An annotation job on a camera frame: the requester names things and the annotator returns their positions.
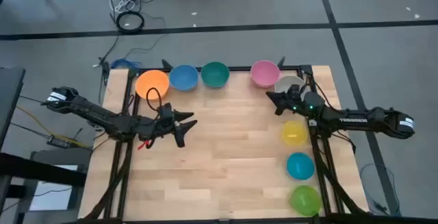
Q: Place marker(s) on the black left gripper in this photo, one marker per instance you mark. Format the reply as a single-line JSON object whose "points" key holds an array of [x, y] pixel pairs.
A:
{"points": [[164, 121]]}

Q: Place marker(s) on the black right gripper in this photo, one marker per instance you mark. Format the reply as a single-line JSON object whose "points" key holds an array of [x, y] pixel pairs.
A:
{"points": [[297, 100]]}

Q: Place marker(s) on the white plastic bowl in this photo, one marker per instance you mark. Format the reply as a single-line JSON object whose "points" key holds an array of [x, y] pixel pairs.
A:
{"points": [[284, 83]]}

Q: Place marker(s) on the yellow plastic bowl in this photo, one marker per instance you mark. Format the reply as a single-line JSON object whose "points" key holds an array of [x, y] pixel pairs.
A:
{"points": [[294, 133]]}

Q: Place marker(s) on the pink plastic bowl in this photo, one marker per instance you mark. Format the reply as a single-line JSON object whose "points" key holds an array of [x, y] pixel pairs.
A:
{"points": [[265, 73]]}

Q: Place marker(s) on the blue plastic bowl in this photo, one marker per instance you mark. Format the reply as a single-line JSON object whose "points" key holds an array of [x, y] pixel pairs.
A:
{"points": [[183, 77]]}

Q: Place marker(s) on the orange plastic bowl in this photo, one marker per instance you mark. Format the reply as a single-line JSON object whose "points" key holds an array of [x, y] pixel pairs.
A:
{"points": [[150, 80]]}

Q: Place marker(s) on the dark green plastic bowl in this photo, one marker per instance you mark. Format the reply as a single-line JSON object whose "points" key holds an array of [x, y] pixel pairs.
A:
{"points": [[215, 74]]}

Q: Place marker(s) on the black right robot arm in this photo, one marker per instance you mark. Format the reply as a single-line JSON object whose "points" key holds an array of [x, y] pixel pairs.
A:
{"points": [[356, 119]]}

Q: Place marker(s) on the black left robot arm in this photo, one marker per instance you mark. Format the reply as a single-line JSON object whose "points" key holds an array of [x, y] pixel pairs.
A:
{"points": [[102, 116]]}

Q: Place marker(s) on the turquoise plastic bowl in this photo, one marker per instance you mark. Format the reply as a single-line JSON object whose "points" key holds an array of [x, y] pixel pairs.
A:
{"points": [[300, 166]]}

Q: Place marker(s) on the lime green plastic bowl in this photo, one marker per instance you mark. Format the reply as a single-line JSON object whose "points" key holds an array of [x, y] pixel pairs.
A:
{"points": [[304, 200]]}

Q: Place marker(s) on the small black device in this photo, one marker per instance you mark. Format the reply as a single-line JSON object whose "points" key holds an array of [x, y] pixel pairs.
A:
{"points": [[58, 142]]}

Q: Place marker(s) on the white screen panel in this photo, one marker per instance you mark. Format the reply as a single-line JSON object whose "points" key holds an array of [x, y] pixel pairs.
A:
{"points": [[51, 196]]}

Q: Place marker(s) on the dark grey desk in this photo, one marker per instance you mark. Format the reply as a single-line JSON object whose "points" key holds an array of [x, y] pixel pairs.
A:
{"points": [[10, 100]]}

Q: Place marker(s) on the black aluminium table frame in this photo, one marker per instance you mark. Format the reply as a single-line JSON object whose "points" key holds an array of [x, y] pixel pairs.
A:
{"points": [[239, 68]]}

